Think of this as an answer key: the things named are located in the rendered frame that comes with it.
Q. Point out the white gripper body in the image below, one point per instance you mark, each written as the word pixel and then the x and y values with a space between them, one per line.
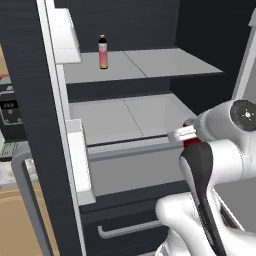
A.
pixel 181 135

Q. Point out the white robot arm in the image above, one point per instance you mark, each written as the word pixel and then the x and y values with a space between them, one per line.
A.
pixel 226 160

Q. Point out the white fridge drawer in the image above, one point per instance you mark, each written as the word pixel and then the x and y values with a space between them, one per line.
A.
pixel 133 166

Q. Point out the grey fridge shelf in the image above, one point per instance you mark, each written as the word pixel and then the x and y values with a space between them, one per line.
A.
pixel 140 65

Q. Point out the dark grey fridge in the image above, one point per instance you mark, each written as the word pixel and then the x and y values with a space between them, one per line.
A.
pixel 140 26

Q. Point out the dark grey fridge door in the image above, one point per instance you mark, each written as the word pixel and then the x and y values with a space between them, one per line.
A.
pixel 33 100

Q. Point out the wooden counter cabinet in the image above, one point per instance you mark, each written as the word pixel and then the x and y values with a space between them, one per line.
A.
pixel 13 226

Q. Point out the red soda can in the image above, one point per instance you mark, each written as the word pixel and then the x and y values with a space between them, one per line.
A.
pixel 192 142

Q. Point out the dark freezer drawer front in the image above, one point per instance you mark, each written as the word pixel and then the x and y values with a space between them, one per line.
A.
pixel 133 213

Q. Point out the tall white door bin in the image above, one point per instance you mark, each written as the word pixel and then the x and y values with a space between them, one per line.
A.
pixel 78 160

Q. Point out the pink bottle with dark cap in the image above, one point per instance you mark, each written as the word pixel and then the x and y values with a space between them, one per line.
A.
pixel 103 55

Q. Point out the small white door bin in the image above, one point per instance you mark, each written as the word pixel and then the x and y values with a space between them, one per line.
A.
pixel 65 36

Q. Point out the black coffee machine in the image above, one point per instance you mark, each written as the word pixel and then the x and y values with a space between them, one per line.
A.
pixel 11 115

